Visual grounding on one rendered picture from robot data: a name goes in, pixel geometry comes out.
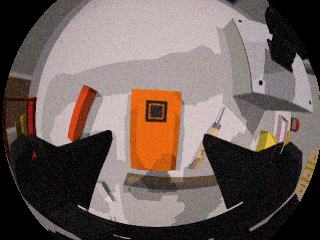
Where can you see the pink shallow tray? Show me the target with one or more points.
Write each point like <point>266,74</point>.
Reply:
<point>282,129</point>

